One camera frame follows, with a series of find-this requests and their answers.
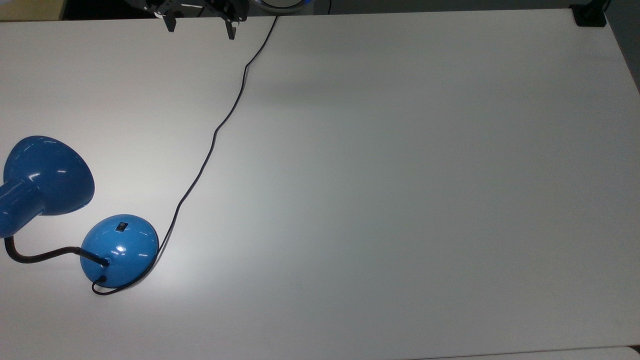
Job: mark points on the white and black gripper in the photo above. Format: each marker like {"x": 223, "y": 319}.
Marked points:
{"x": 200, "y": 6}

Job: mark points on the blue gooseneck desk lamp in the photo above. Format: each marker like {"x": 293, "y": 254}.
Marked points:
{"x": 120, "y": 250}

